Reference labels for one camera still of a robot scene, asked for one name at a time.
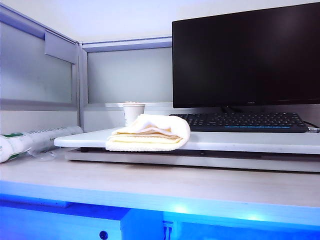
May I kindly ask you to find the cream towel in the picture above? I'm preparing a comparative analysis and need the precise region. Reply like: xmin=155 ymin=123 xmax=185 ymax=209
xmin=105 ymin=113 xmax=192 ymax=152

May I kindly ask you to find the white paper cup blue print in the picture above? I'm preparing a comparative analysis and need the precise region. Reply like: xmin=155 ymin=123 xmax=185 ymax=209
xmin=122 ymin=101 xmax=146 ymax=127

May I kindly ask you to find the grey desk riser base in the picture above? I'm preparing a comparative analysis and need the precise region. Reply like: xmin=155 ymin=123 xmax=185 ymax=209
xmin=64 ymin=146 xmax=320 ymax=173

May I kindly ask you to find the grey rear partition panel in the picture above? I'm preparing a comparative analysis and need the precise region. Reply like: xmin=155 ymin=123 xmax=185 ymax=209
xmin=79 ymin=36 xmax=174 ymax=133

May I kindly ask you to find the black computer keyboard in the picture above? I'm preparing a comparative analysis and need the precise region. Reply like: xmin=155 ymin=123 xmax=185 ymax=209
xmin=168 ymin=111 xmax=310 ymax=133

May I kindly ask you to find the white desk riser board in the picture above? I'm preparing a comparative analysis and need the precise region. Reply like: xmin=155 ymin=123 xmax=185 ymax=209
xmin=53 ymin=128 xmax=320 ymax=155

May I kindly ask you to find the black computer monitor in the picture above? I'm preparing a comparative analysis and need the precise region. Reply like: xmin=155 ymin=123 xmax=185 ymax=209
xmin=171 ymin=1 xmax=320 ymax=109

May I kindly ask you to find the grey hanging partition plate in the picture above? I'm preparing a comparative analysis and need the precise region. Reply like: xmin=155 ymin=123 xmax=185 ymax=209
xmin=44 ymin=31 xmax=77 ymax=65

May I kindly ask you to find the grey side partition panel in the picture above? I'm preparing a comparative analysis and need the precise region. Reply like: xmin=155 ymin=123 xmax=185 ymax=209
xmin=0 ymin=4 xmax=81 ymax=135

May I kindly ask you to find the white green tube package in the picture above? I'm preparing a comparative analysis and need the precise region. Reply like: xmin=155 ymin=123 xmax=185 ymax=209
xmin=0 ymin=125 xmax=85 ymax=164

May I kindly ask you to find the black keyboard cable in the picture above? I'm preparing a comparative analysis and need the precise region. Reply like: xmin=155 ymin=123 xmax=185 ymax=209
xmin=303 ymin=121 xmax=320 ymax=133

